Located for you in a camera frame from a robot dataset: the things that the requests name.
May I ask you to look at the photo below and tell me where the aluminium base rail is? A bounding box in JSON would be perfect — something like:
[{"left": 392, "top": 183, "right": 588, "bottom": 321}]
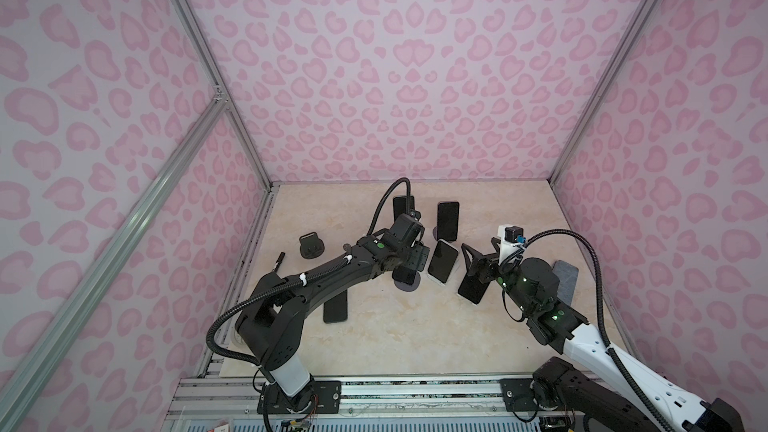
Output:
[{"left": 161, "top": 371, "right": 685, "bottom": 432}]

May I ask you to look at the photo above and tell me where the purple-grey round stand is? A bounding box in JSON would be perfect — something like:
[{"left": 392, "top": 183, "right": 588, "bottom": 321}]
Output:
[{"left": 394, "top": 281, "right": 420, "bottom": 292}]

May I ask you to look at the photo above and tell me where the aluminium frame post left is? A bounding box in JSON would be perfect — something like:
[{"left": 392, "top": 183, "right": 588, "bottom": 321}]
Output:
[{"left": 169, "top": 0, "right": 273, "bottom": 191}]

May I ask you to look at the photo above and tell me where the black corrugated cable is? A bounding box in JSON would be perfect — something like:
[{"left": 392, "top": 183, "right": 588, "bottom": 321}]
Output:
[
  {"left": 515, "top": 228, "right": 661, "bottom": 432},
  {"left": 205, "top": 177, "right": 415, "bottom": 367}
]

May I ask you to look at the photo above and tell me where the aluminium frame post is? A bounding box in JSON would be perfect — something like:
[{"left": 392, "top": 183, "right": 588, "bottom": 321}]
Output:
[
  {"left": 547, "top": 0, "right": 663, "bottom": 189},
  {"left": 169, "top": 0, "right": 273, "bottom": 191}
]

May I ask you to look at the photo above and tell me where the right black corrugated cable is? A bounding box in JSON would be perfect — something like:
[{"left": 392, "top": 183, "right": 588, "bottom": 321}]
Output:
[{"left": 515, "top": 228, "right": 661, "bottom": 432}]

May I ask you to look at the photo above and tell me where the black round stand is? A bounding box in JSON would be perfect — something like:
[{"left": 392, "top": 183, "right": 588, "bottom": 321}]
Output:
[{"left": 299, "top": 232, "right": 325, "bottom": 260}]

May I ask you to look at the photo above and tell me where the left black corrugated cable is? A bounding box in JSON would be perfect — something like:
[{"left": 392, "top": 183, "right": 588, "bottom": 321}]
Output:
[{"left": 205, "top": 177, "right": 415, "bottom": 367}]

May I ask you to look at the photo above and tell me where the grey round stand back right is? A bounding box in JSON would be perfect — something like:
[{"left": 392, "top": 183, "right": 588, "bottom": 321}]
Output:
[{"left": 432, "top": 227, "right": 458, "bottom": 243}]

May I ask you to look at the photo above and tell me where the black phone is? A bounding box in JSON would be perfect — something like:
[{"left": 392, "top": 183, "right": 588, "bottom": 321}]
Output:
[
  {"left": 427, "top": 239, "right": 460, "bottom": 284},
  {"left": 323, "top": 291, "right": 348, "bottom": 324},
  {"left": 457, "top": 273, "right": 490, "bottom": 305},
  {"left": 392, "top": 195, "right": 415, "bottom": 220},
  {"left": 436, "top": 201, "right": 460, "bottom": 230},
  {"left": 392, "top": 267, "right": 420, "bottom": 283}
]

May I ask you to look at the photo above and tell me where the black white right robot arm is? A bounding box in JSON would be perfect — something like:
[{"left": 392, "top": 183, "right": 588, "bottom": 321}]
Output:
[{"left": 461, "top": 244, "right": 744, "bottom": 431}]

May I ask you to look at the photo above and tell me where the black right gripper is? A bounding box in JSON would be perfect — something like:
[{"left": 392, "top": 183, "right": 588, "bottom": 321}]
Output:
[{"left": 460, "top": 237, "right": 539, "bottom": 316}]

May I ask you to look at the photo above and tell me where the aluminium frame post right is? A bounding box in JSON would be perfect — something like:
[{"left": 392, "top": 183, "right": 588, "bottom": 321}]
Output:
[{"left": 547, "top": 0, "right": 663, "bottom": 189}]

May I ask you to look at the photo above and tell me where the aluminium diagonal frame bar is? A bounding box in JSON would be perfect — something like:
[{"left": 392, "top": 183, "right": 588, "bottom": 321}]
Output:
[{"left": 1, "top": 97, "right": 227, "bottom": 431}]

